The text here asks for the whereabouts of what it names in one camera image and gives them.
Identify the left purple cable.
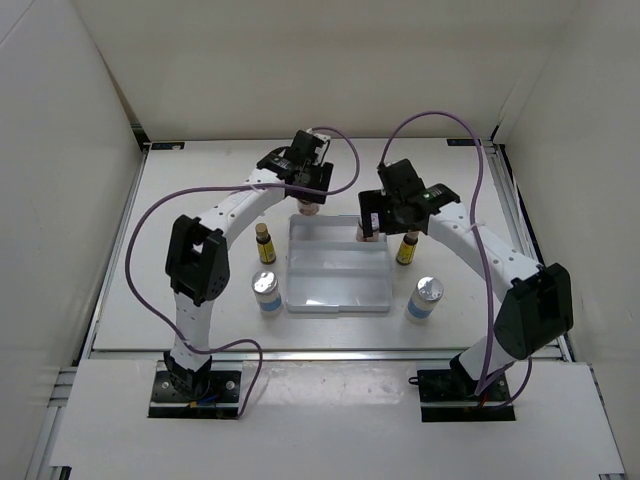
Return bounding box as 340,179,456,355
123,124,362,419

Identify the purple cable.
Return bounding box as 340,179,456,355
377,109,534,406
123,124,362,419

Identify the clear tiered plastic tray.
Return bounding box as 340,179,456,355
285,215,393,315

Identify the yellow label brown bottle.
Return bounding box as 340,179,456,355
255,223,276,265

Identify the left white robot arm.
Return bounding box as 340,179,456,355
164,130,333,400

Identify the white-lid red label jar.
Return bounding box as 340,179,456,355
297,200,320,216

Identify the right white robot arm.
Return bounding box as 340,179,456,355
358,159,574,400

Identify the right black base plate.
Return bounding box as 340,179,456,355
408,369,516,423

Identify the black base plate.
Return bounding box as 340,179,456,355
408,369,516,423
147,370,242,420

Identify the white front board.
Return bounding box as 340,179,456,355
51,360,623,479

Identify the silver-lid blue label jar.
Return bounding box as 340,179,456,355
251,270,282,317
404,276,444,324

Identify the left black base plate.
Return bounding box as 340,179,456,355
147,370,242,420

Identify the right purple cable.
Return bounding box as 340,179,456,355
377,109,534,406

